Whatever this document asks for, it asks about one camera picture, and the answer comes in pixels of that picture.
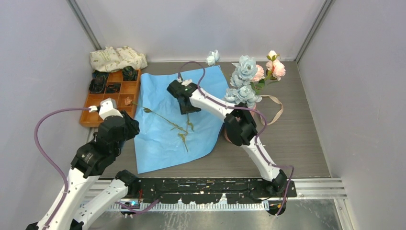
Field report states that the orange rose stem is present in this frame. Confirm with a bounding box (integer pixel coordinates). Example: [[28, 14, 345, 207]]
[[124, 96, 188, 134], [178, 114, 194, 152]]

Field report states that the flower bouquet blue paper wrap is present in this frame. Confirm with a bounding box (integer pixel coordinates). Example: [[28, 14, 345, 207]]
[[134, 73, 223, 173]]

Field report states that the light blue flower stem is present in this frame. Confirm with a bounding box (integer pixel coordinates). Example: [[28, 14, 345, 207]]
[[224, 55, 264, 109]]

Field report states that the pink peony flower stem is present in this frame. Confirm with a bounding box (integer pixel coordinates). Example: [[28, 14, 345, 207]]
[[250, 50, 286, 95]]

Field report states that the beige ribbon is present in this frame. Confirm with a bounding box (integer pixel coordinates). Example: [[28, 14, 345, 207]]
[[259, 94, 284, 126]]

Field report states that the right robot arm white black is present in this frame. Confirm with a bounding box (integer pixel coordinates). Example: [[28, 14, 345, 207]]
[[167, 80, 290, 197]]

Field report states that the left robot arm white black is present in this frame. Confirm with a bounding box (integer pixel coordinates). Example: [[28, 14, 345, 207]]
[[27, 110, 140, 230]]

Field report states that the pink cylindrical vase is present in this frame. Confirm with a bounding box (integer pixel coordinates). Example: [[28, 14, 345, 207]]
[[224, 103, 258, 146]]

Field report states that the orange compartment tray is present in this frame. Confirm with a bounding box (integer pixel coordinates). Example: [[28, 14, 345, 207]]
[[85, 69, 141, 117]]

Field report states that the dark rolled sock middle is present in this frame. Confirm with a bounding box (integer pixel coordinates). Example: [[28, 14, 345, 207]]
[[105, 82, 121, 94]]

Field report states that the dark rolled sock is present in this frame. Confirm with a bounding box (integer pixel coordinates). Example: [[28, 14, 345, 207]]
[[122, 66, 138, 81], [105, 82, 121, 94], [89, 77, 106, 94]]

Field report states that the dark rolled sock left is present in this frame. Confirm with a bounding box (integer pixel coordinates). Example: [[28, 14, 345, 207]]
[[89, 77, 106, 94]]

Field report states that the dark rolled sock top right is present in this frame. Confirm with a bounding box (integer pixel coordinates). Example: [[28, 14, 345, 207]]
[[122, 66, 138, 81]]

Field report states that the cream patterned cloth bag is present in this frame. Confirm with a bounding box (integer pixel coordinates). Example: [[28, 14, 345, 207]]
[[90, 46, 148, 73]]

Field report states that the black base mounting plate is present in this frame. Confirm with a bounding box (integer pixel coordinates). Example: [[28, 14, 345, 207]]
[[125, 178, 297, 204]]

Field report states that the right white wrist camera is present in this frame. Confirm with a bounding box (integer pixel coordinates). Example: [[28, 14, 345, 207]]
[[177, 79, 192, 86]]

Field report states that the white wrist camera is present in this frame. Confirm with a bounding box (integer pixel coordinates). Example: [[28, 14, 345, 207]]
[[88, 98, 123, 120], [177, 79, 192, 86]]

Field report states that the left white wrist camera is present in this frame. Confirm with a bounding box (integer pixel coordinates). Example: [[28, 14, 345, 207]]
[[88, 98, 123, 120]]

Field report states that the aluminium rail frame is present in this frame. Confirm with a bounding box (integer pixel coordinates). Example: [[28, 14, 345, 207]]
[[60, 126, 348, 230]]

